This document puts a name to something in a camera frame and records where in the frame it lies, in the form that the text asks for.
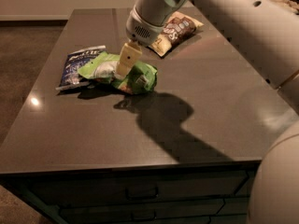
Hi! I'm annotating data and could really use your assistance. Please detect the green rice chip bag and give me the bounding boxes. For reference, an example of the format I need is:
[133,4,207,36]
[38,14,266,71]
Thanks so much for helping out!
[78,51,158,94]

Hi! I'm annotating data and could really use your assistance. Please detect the grey cabinet drawers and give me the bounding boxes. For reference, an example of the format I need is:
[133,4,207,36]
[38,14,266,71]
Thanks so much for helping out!
[1,162,258,224]

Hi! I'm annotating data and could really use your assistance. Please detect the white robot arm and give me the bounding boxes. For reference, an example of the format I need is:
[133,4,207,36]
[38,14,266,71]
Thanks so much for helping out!
[118,0,299,224]

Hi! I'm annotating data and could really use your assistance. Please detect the blue chip bag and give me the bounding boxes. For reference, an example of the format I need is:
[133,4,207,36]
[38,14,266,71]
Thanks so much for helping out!
[56,46,106,91]

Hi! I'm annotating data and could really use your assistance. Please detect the brown and cream chip bag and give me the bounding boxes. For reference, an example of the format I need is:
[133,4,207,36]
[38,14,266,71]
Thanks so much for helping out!
[149,12,204,58]

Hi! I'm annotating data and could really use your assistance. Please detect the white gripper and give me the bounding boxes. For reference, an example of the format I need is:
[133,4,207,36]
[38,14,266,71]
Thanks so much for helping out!
[116,7,163,78]

